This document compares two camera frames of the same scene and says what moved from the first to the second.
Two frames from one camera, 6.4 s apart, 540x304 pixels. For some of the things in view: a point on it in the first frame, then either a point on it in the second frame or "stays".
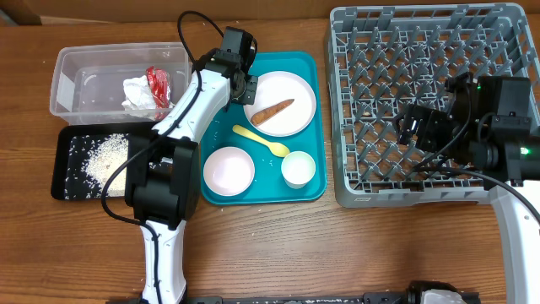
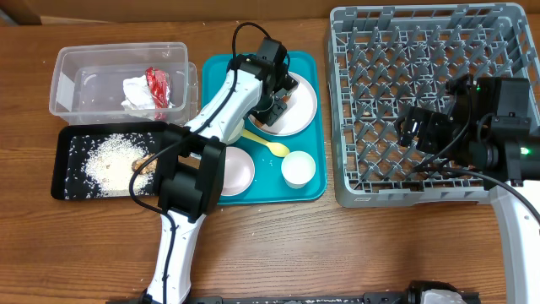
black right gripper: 431,122 stays
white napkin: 138,95 stays
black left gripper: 249,95 -> 276,112
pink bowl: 229,171 stays
